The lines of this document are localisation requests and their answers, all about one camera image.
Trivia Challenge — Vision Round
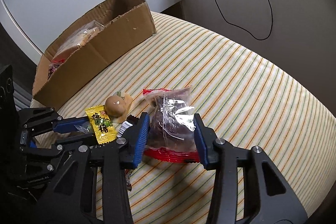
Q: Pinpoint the yellow candy wrapper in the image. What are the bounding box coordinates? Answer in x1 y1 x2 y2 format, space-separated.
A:
85 105 117 144

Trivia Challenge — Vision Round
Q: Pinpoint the snickers chocolate bar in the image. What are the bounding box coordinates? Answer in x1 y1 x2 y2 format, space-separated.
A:
117 115 139 192

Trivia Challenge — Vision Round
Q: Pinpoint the packaged brown marinated egg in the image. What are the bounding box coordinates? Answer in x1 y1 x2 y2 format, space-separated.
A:
105 91 133 123

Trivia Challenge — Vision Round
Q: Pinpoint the clear red chocolate cookie bag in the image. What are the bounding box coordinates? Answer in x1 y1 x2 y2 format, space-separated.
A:
142 86 199 164

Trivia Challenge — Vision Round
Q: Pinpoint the large clear biscuit package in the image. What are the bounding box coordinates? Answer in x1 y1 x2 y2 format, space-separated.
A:
52 20 105 63

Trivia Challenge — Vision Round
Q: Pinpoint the green white snack packet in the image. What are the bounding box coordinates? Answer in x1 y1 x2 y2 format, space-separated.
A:
75 122 95 134

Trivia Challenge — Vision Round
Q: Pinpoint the red clear dried fruit bag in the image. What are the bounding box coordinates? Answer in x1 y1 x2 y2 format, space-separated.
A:
48 59 65 79

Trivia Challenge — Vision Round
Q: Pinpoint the brown cardboard box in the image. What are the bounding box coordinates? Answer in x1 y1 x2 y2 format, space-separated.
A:
33 0 156 110

